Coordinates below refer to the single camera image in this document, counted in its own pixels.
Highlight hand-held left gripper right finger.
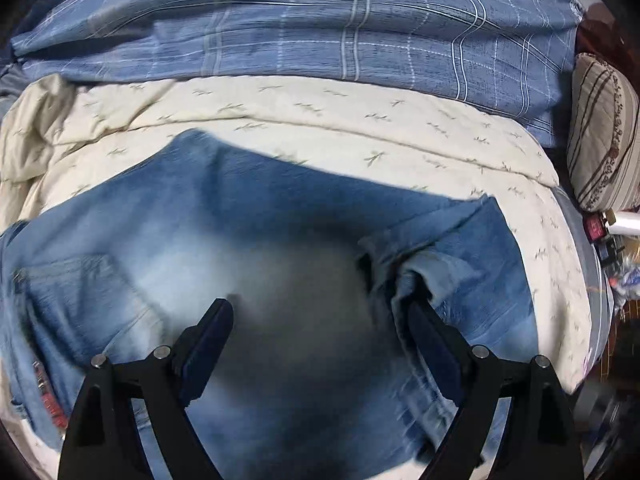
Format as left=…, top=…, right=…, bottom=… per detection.
left=406, top=302, right=586, bottom=480

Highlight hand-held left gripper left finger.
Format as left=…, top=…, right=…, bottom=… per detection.
left=57, top=297, right=235, bottom=480

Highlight blue denim pants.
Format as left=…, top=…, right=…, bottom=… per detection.
left=0, top=129, right=538, bottom=480

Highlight blue grey bed sheet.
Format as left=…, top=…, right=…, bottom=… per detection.
left=555, top=185, right=616, bottom=391

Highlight clear plastic bag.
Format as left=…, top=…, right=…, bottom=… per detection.
left=602, top=240, right=640, bottom=321

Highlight red black device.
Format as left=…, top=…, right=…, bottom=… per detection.
left=585, top=212, right=608, bottom=246

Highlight white tube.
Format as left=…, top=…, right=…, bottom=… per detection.
left=607, top=210, right=640, bottom=236

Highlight cream leaf-print quilt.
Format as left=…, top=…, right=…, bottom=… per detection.
left=0, top=74, right=593, bottom=466

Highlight striped floral pillow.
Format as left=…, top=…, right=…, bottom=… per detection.
left=570, top=52, right=640, bottom=213

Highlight blue plaid blanket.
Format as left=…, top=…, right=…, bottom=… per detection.
left=10, top=0, right=586, bottom=148

